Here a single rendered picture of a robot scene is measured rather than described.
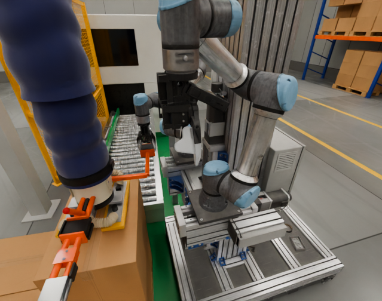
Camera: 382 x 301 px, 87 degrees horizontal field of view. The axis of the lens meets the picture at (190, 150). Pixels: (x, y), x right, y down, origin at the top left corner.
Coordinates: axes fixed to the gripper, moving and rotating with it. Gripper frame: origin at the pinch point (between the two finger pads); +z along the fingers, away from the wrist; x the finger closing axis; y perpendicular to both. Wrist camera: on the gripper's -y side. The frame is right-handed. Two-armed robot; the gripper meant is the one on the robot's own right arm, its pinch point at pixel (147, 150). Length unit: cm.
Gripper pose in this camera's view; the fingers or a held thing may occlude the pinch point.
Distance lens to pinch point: 129.2
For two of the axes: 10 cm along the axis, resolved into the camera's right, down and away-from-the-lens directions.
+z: 0.0, 8.5, 5.2
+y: 1.8, 5.1, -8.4
